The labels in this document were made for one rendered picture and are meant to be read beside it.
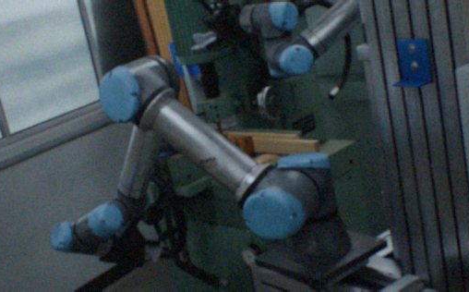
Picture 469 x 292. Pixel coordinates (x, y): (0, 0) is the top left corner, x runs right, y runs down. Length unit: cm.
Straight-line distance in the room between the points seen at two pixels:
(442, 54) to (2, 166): 233
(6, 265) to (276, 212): 213
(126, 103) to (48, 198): 200
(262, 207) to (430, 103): 40
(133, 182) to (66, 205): 176
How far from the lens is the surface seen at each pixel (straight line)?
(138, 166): 191
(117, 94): 166
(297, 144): 223
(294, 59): 185
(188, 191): 225
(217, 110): 239
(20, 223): 353
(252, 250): 219
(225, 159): 160
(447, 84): 154
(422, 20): 154
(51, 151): 361
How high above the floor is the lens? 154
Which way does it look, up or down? 15 degrees down
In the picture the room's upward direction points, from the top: 12 degrees counter-clockwise
